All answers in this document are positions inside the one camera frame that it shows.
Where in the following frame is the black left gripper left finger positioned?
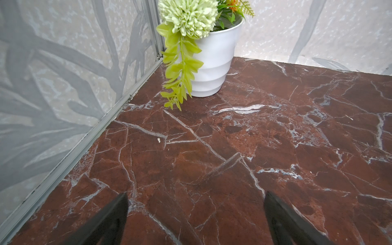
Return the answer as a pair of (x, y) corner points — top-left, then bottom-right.
(63, 193), (129, 245)

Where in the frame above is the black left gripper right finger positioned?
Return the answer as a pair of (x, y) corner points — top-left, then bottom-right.
(263, 192), (333, 245)

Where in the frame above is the green artificial plant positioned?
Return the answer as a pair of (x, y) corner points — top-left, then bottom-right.
(156, 1), (255, 109)

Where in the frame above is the white flower pot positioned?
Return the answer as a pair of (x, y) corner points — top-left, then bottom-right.
(189, 17), (245, 98)

